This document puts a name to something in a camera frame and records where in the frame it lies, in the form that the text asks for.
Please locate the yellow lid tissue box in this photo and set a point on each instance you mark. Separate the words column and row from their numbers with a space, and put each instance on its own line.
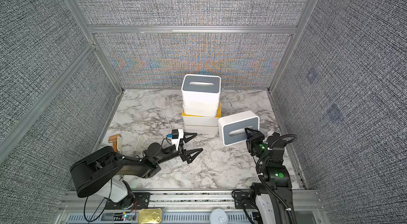
column 202, row 121

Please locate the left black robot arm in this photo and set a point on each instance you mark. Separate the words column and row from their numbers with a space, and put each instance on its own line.
column 96, row 173

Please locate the wooden block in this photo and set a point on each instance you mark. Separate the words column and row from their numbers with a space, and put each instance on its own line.
column 116, row 142

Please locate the gold sardine tin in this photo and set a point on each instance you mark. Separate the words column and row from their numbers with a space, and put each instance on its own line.
column 150, row 216

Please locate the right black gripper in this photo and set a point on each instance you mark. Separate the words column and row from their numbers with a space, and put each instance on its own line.
column 255, row 139

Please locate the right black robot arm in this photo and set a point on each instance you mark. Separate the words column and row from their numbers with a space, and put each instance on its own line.
column 273, row 195

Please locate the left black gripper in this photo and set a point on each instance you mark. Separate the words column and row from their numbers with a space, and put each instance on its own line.
column 184, row 155

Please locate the grey lid tissue box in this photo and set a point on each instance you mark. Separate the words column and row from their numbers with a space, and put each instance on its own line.
column 201, row 91
column 232, row 127

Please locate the white round lid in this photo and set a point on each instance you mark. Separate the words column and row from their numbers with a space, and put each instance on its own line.
column 218, row 216

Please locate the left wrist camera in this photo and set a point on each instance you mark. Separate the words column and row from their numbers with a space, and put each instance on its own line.
column 175, row 137

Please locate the large bamboo lid tissue box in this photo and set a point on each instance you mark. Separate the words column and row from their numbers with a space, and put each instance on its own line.
column 205, row 130

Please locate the grey lid tissue box back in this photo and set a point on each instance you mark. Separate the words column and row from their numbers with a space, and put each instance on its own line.
column 232, row 127

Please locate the white slotted spatula tongs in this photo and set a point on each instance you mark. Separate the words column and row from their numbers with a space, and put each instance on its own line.
column 139, row 146

